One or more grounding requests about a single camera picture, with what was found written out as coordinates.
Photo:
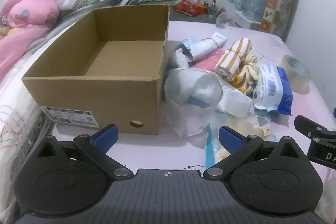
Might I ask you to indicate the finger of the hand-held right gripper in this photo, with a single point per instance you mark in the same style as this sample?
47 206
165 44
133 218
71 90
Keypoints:
307 125

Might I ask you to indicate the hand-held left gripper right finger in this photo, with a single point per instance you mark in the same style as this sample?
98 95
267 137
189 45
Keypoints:
231 138

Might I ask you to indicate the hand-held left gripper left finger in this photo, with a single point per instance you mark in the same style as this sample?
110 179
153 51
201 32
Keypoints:
107 134

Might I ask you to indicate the white tape roll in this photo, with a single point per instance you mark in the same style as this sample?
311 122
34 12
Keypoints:
236 106

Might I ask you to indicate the brown cardboard box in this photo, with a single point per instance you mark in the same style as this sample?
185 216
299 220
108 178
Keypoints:
92 98

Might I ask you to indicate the blue white plastic packet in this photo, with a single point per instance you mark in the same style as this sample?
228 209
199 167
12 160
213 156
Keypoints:
273 85

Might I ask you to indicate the beige yellow soft toy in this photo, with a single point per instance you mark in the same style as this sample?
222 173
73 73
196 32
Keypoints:
8 32

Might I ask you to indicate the pink printed bed sheet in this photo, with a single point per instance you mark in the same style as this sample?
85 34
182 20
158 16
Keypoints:
288 121

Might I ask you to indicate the beige tape roll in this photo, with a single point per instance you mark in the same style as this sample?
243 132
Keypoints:
302 82

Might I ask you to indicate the clear glass cup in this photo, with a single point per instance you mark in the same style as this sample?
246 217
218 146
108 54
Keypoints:
183 119

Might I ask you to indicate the yellow white patterned sock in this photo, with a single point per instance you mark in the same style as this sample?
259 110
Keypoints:
249 69

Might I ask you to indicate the orange striped rolled cloth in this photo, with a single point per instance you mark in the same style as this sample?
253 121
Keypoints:
240 45
228 66

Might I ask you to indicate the pink cloth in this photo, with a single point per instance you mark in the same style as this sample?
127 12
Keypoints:
207 62

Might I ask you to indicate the white rolled sock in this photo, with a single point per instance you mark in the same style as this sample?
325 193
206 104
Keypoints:
207 45

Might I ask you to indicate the white quilted mattress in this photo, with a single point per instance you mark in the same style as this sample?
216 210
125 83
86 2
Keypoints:
15 98

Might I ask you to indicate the grey bed sheet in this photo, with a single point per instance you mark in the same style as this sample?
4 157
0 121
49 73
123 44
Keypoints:
52 32

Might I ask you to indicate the white water dispenser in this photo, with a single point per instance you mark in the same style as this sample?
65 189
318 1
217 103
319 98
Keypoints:
246 22

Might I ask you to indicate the small clear plastic bag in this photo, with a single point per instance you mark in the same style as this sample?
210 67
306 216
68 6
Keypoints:
223 19

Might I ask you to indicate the orange patterned cover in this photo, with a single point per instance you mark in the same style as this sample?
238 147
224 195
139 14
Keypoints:
278 3

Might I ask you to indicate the small dark bottle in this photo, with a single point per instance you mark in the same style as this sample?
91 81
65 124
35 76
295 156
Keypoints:
213 5
206 3

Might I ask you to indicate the red snack bag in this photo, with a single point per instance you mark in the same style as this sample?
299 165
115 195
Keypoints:
189 7

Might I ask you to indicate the pink quilt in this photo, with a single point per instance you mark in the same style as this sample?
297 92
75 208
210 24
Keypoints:
26 16

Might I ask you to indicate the brown checked cloth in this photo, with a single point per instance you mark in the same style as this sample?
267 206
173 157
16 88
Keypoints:
3 21

